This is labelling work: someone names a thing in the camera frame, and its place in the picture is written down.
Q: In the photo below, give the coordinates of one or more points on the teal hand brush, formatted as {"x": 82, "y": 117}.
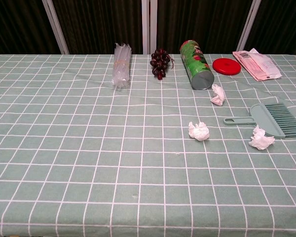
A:
{"x": 264, "y": 118}

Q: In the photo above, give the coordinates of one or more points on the crumpled white paper ball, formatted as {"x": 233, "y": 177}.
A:
{"x": 198, "y": 132}
{"x": 260, "y": 139}
{"x": 218, "y": 95}

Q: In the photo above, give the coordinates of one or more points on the clear plastic straw bundle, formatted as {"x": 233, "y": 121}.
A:
{"x": 122, "y": 69}

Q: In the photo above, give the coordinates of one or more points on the dark red grape bunch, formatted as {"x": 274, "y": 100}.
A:
{"x": 159, "y": 60}

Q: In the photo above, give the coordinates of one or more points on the green checked tablecloth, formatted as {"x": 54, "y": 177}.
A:
{"x": 88, "y": 148}

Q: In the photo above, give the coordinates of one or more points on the green chips can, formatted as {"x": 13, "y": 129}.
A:
{"x": 196, "y": 64}

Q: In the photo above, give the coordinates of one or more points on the red round lid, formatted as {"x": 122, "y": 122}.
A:
{"x": 226, "y": 66}

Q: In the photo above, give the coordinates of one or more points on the dark curtain panel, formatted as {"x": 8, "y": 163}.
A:
{"x": 199, "y": 19}
{"x": 101, "y": 24}
{"x": 286, "y": 24}
{"x": 14, "y": 24}

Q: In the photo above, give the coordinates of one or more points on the pink white plastic package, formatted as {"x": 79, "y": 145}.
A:
{"x": 259, "y": 65}

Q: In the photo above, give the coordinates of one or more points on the white partition frame post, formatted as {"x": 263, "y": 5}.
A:
{"x": 145, "y": 24}
{"x": 248, "y": 24}
{"x": 54, "y": 24}

